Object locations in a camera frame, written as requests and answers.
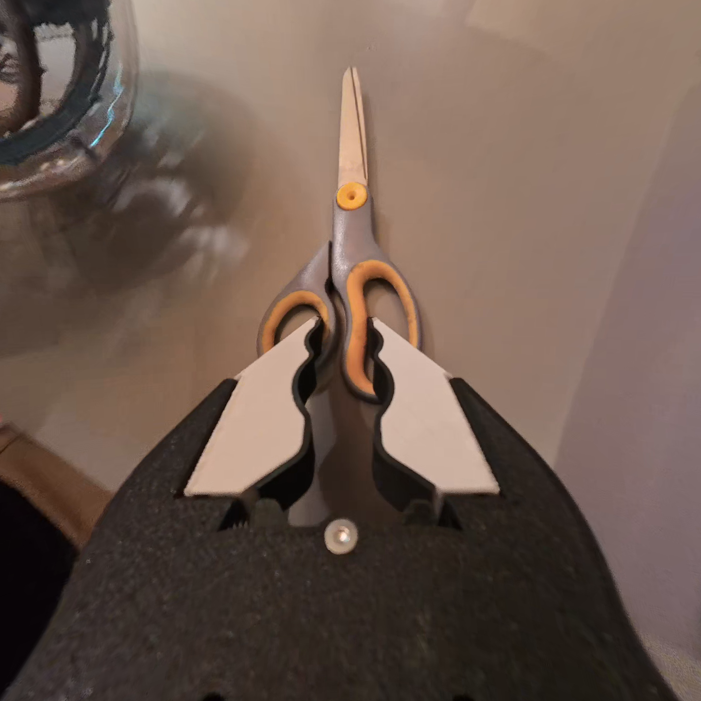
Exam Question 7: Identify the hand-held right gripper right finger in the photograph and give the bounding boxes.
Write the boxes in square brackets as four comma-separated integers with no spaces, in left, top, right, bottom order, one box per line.
[367,317,501,514]

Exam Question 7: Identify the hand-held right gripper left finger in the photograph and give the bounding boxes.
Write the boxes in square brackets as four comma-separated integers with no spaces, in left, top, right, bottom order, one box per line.
[182,315,324,500]

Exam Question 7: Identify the grey and orange scissors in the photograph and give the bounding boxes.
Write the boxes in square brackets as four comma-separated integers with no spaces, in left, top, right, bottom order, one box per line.
[256,67,422,405]

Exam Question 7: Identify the clear glass jar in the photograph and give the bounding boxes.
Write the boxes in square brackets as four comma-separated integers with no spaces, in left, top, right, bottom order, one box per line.
[0,0,139,202]

